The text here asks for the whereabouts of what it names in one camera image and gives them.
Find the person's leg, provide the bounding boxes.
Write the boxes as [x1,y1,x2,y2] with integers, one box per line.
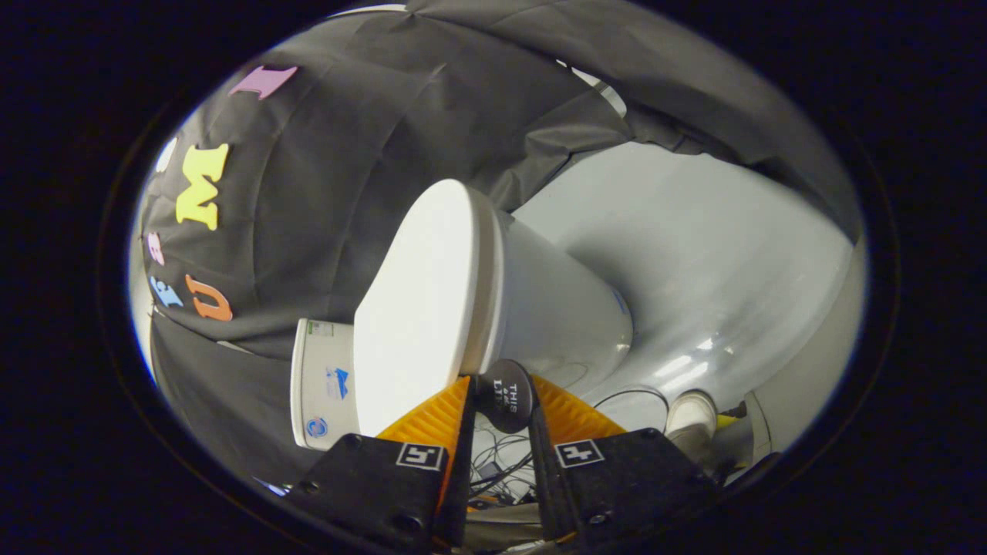
[671,428,714,467]

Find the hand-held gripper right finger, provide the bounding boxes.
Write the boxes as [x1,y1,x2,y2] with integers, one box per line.
[527,375,726,544]

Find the black backdrop cloth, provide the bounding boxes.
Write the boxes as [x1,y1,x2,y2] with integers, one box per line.
[139,0,861,486]

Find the black round lid pull tab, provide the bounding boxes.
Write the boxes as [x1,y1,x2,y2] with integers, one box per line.
[474,359,535,434]

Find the white toilet lid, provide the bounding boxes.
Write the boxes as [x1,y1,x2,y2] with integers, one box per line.
[353,179,506,439]

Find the tangle of black cables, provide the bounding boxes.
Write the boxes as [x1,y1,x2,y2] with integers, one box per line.
[467,412,537,510]

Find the person's white shoe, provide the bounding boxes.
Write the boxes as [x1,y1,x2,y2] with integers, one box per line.
[665,389,719,440]

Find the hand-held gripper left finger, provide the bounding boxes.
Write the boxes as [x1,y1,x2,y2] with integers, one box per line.
[285,375,477,555]

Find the black cable loop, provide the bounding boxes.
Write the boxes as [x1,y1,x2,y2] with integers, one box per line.
[592,388,670,413]

